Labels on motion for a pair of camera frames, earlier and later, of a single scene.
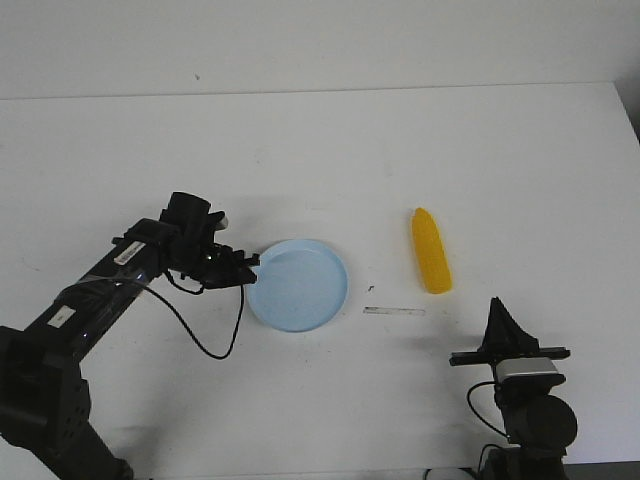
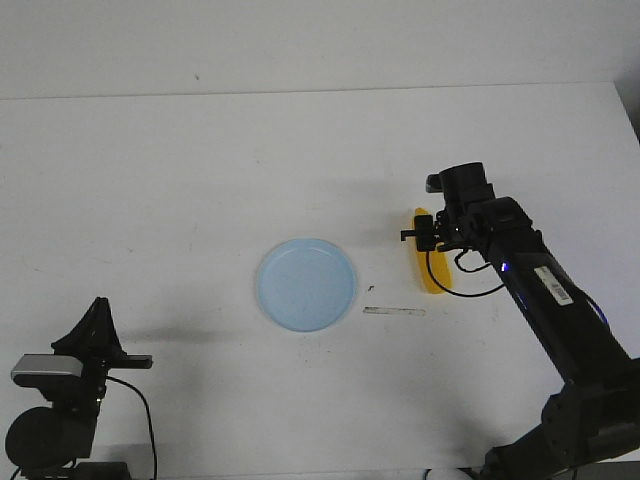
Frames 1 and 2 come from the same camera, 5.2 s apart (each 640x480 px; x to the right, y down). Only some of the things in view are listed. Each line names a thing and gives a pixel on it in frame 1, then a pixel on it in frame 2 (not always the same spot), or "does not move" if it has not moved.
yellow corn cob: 435,267 does not move
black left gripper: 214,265 to 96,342
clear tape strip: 391,311 does not move
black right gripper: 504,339 to 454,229
